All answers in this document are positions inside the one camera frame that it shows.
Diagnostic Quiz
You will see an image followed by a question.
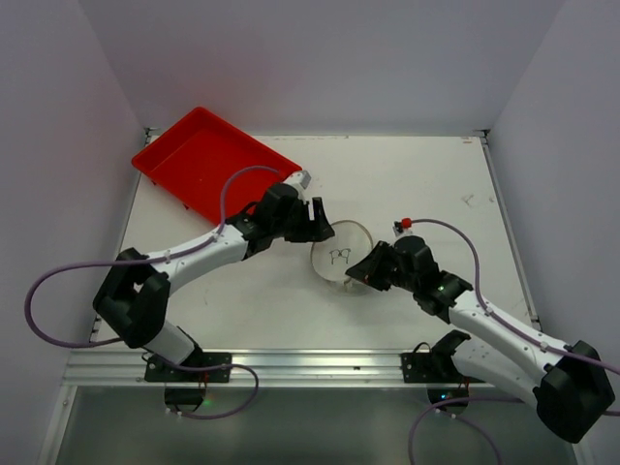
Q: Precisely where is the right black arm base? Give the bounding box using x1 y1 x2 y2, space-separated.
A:
399 330 472 416

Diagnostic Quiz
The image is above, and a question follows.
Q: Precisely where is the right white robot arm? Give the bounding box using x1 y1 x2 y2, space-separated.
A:
346 235 615 444

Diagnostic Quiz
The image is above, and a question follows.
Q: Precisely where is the red plastic tray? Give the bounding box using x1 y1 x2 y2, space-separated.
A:
132 107 301 223

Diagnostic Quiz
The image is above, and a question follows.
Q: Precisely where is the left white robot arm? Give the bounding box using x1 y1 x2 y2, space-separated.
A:
93 183 335 366

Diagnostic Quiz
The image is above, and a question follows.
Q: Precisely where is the aluminium mounting rail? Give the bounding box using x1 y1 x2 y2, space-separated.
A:
62 348 427 388

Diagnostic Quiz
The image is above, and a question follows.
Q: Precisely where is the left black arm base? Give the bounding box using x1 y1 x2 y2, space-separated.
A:
142 352 233 414

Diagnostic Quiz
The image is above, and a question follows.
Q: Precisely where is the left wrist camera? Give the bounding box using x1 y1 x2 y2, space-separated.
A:
284 170 311 192

